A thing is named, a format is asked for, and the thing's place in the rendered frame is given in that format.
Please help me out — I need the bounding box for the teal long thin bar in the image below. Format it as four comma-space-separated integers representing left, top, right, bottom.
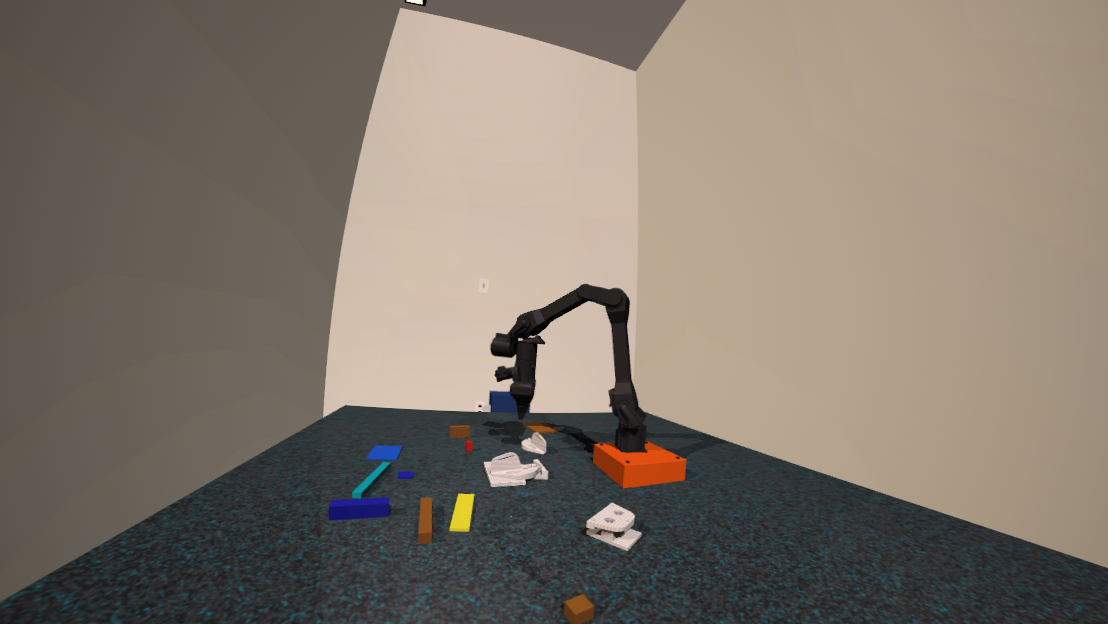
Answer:
352, 462, 391, 499

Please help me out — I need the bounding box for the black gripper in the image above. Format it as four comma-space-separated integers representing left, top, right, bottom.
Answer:
510, 359, 536, 419

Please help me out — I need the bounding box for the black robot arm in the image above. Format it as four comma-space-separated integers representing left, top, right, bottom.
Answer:
491, 284, 648, 453

